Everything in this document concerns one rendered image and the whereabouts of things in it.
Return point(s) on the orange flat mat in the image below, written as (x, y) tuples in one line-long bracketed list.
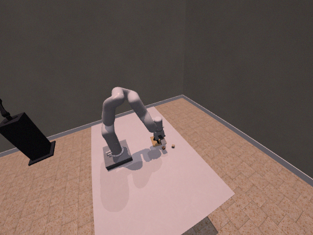
[(154, 142)]

